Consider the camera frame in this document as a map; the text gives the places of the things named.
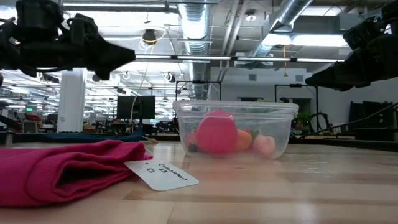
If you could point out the clear plastic tupperware container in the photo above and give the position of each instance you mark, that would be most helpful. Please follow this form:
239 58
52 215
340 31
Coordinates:
286 124

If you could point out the pink toy peach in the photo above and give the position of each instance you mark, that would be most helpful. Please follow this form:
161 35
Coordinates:
264 146

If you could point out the red toy strawberry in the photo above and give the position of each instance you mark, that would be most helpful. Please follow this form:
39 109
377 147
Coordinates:
254 133

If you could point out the red toy cherry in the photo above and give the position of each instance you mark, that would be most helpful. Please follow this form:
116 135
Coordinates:
191 138

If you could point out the orange toy fruit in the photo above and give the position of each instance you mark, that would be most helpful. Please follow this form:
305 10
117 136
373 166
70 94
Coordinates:
244 140

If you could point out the dark purple toy berry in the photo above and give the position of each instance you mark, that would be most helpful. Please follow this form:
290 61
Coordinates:
192 148

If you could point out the red toy bell pepper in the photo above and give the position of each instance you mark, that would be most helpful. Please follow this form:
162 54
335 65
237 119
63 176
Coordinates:
216 133

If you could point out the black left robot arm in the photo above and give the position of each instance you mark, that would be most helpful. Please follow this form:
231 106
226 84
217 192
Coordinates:
37 15

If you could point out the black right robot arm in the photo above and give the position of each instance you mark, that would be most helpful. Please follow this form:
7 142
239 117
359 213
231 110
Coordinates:
391 12

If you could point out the black computer monitor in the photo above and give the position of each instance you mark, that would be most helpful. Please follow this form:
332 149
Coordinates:
124 107

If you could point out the white building pillar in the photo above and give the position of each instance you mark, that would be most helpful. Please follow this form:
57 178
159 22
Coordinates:
72 105

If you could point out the black cabinet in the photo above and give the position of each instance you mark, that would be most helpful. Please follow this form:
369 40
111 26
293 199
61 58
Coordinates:
373 121

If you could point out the green succulent plant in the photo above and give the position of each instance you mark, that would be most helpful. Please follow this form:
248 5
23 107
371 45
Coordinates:
303 118

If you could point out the dark blue folded cloth napkin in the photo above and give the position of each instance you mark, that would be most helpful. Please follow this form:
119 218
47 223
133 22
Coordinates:
77 137

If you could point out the white paper tag, short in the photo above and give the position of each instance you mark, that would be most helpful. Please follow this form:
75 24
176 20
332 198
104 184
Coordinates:
150 140

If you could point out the horizontal light bar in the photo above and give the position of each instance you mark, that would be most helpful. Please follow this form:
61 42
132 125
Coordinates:
202 58

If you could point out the magenta folded cloth napkin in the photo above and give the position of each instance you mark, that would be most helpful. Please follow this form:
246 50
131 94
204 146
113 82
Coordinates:
62 174

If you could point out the white paper tag, long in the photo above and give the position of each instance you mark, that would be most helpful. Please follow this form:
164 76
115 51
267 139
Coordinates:
161 177

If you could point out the black overhead camera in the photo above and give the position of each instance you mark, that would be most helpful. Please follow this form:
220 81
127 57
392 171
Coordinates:
149 35

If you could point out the black metal frame, tall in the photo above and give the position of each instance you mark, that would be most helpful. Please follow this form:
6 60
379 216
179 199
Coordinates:
295 85

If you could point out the black table edge rail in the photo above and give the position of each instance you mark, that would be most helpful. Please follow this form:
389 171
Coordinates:
326 142

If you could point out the silver slanted ceiling duct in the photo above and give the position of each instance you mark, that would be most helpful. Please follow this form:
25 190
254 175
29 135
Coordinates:
289 12

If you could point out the silver vertical ceiling duct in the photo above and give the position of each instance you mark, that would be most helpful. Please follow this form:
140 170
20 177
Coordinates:
195 25

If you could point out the black metal frame, wide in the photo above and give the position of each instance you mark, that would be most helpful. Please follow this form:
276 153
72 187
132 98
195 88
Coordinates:
199 81

